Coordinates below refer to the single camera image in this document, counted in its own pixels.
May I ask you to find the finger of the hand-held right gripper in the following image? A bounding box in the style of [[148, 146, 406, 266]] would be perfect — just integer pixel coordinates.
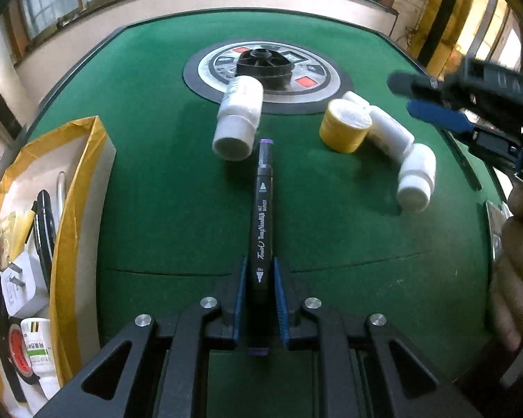
[[407, 98, 474, 134], [386, 72, 463, 102]]

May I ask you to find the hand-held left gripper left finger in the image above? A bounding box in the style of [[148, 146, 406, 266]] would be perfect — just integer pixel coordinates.
[[35, 256, 251, 418]]

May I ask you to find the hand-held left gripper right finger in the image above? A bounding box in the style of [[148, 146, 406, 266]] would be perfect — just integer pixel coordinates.
[[273, 257, 484, 418]]

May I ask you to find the purple-capped black marker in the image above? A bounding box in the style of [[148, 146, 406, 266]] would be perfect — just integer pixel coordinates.
[[246, 138, 278, 356]]

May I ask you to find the white box with yellow tape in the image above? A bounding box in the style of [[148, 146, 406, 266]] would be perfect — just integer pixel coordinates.
[[0, 115, 116, 416]]

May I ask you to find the power adapter plug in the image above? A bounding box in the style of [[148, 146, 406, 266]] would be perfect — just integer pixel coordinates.
[[0, 250, 38, 319]]

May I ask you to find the white elbow pipe fitting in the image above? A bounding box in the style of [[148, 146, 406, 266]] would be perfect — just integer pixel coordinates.
[[368, 106, 437, 214]]

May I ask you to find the person's right hand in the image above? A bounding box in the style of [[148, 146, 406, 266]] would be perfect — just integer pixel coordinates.
[[489, 180, 523, 353]]

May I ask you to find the small white pipe fitting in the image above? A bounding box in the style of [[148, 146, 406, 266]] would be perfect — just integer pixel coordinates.
[[340, 91, 372, 114]]

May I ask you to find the yellow tape roll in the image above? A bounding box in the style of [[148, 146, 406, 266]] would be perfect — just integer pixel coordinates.
[[318, 98, 373, 154]]

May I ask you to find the black round hub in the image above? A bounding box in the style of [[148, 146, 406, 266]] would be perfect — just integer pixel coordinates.
[[236, 49, 295, 92]]

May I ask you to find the straight white pipe fitting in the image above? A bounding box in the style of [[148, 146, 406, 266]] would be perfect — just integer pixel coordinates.
[[212, 75, 265, 162]]

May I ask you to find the white bottle with green label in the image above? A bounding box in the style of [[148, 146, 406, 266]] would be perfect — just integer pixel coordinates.
[[20, 316, 60, 401]]

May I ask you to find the round grey table console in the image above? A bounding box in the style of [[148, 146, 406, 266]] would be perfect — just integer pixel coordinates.
[[182, 39, 354, 116]]

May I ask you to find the red and black tape roll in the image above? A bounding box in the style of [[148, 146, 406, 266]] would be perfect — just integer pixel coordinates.
[[6, 322, 43, 387]]

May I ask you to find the yellowish plastic piece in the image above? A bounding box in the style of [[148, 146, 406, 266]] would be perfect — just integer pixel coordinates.
[[0, 209, 36, 254]]

